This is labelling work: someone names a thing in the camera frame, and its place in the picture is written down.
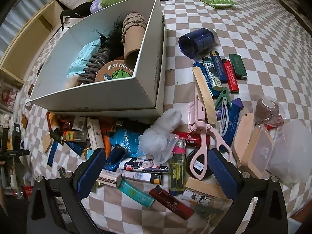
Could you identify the round printed coaster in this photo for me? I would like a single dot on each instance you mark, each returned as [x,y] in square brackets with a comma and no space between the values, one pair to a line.
[114,73]

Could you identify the dark blue plastic jar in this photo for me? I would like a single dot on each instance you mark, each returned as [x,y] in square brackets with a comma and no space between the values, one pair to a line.
[197,42]

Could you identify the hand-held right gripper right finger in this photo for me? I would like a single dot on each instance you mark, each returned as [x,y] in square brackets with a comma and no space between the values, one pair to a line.
[223,173]

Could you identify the cardboard tube with twine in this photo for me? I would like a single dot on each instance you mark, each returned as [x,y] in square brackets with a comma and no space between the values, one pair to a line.
[132,43]

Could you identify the white cardboard box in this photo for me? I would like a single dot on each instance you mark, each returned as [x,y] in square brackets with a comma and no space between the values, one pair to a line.
[146,82]

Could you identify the black cap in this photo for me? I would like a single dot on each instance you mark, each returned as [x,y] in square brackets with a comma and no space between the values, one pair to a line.
[78,9]

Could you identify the blue foil pouch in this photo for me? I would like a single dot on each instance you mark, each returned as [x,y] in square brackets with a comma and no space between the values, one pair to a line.
[126,141]

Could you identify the dolls in display case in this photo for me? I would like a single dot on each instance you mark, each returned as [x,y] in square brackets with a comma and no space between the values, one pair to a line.
[7,97]

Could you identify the green clothespin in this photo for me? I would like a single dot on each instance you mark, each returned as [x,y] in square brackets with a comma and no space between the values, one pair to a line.
[223,97]

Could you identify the pink scissors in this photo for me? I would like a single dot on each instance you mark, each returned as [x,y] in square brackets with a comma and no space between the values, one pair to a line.
[202,139]

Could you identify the black round tin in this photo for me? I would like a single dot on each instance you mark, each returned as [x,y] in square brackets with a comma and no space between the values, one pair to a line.
[192,160]

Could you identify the light blue wipes pack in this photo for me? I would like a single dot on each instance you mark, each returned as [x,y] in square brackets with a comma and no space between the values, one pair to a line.
[82,56]

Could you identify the translucent plastic box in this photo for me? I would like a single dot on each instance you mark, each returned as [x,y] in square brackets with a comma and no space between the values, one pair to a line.
[291,153]

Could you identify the brown tape roll in wrapper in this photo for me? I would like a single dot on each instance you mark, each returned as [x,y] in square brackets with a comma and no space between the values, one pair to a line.
[267,111]

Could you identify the dark blue flat case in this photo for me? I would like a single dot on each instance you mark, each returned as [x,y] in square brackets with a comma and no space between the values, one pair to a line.
[232,121]

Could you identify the brown braided hair clip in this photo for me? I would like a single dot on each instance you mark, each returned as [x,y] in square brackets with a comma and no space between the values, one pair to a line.
[93,67]

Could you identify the flat wooden stick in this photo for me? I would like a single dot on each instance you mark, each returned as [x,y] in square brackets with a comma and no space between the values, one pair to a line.
[204,95]

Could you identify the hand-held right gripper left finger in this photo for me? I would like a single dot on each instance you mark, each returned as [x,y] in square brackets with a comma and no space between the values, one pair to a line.
[91,173]

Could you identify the blue lighter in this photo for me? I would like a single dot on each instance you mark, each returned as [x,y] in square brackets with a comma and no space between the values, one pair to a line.
[219,65]

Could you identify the green and white lighter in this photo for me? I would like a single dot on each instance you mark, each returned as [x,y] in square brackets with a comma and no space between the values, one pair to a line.
[212,74]

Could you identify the white visor cap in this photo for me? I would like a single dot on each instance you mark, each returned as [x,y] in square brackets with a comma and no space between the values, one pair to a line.
[66,24]

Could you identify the silver mini harmonica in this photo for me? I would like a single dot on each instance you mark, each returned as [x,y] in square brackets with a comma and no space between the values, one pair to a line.
[109,176]

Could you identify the orange tube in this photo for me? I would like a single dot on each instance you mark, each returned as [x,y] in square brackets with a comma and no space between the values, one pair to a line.
[54,125]

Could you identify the dark green lighter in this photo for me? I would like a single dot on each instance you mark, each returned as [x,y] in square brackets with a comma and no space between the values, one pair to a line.
[238,65]

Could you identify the pile of assorted lighters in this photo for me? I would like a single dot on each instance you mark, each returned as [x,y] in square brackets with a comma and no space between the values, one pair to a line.
[109,156]

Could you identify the wooden bedside shelf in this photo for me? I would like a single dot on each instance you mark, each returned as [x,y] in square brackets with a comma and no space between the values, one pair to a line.
[26,43]

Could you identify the red lighter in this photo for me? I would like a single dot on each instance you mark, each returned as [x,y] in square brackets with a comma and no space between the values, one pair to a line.
[231,76]

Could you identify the brown leather piece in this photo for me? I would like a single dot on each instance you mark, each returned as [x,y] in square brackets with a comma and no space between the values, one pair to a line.
[24,121]

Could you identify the black box with label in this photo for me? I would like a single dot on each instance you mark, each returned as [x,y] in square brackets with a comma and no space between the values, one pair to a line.
[16,136]

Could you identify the black feather tuft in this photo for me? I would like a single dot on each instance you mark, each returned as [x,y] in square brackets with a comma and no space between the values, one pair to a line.
[111,41]

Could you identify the checkered bed sheet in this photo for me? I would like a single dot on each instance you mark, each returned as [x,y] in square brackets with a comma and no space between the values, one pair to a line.
[256,41]

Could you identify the wooden block in clear case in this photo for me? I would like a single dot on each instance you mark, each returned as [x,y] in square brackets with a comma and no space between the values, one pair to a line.
[258,151]

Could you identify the purple plush toy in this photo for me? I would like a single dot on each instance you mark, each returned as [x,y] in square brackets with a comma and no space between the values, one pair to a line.
[95,6]

